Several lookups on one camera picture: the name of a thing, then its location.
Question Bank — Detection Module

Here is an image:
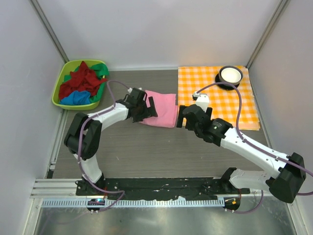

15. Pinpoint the green t shirt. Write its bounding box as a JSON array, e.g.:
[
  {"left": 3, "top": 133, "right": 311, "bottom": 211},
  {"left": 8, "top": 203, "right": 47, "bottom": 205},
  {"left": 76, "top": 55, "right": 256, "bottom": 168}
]
[{"left": 64, "top": 63, "right": 110, "bottom": 102}]

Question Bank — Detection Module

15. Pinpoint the pink t shirt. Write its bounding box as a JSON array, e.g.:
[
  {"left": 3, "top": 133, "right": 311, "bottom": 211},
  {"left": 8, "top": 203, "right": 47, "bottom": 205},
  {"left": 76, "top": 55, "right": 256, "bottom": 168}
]
[{"left": 141, "top": 90, "right": 178, "bottom": 128}]

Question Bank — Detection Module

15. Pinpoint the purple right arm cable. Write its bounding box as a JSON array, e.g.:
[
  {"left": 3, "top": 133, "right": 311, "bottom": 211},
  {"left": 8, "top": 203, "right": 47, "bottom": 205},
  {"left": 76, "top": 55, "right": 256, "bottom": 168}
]
[{"left": 193, "top": 82, "right": 313, "bottom": 214}]

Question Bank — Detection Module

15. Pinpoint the orange checkered cloth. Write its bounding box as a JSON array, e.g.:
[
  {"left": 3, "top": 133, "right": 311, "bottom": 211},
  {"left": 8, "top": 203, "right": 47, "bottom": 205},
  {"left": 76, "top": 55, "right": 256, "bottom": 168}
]
[{"left": 178, "top": 66, "right": 260, "bottom": 131}]

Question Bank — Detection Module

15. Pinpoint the blue t shirt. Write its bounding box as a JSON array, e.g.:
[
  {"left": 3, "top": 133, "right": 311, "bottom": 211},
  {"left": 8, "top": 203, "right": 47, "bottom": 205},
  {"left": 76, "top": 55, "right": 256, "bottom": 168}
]
[{"left": 60, "top": 91, "right": 91, "bottom": 106}]

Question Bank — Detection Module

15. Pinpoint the white bowl with dark rim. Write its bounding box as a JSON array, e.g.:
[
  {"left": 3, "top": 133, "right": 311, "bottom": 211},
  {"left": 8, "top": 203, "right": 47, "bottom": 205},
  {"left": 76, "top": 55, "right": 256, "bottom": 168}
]
[{"left": 215, "top": 66, "right": 244, "bottom": 88}]

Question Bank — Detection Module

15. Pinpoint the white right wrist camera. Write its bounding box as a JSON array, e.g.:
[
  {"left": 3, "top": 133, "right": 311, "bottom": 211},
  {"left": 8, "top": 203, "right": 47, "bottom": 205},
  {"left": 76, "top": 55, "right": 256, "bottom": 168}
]
[{"left": 192, "top": 92, "right": 210, "bottom": 112}]

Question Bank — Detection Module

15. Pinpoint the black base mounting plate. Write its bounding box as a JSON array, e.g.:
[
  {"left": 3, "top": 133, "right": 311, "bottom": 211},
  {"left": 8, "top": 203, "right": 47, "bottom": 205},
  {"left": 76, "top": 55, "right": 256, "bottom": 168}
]
[{"left": 75, "top": 177, "right": 250, "bottom": 201}]

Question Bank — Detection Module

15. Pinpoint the white slotted cable duct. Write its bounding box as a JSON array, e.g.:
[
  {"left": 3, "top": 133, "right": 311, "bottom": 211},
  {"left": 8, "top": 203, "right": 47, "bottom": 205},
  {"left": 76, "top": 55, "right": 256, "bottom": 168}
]
[{"left": 42, "top": 197, "right": 224, "bottom": 208}]

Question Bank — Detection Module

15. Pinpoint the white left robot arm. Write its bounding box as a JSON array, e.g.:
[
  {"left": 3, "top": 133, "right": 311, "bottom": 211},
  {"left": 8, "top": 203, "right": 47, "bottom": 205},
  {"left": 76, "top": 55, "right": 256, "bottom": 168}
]
[{"left": 64, "top": 88, "right": 158, "bottom": 190}]

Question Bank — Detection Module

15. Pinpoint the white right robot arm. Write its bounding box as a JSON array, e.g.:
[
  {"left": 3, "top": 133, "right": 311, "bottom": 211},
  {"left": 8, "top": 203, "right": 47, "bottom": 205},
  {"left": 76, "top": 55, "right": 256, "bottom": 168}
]
[{"left": 177, "top": 104, "right": 306, "bottom": 203}]

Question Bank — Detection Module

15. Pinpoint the lime green plastic basket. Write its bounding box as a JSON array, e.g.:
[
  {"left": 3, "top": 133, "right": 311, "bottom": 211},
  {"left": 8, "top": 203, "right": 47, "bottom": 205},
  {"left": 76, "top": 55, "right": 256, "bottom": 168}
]
[{"left": 52, "top": 59, "right": 110, "bottom": 111}]

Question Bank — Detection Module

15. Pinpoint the dark red t shirt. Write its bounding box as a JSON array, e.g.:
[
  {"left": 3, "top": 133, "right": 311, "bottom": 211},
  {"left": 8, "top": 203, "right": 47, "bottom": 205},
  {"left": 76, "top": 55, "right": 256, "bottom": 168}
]
[{"left": 58, "top": 61, "right": 108, "bottom": 101}]

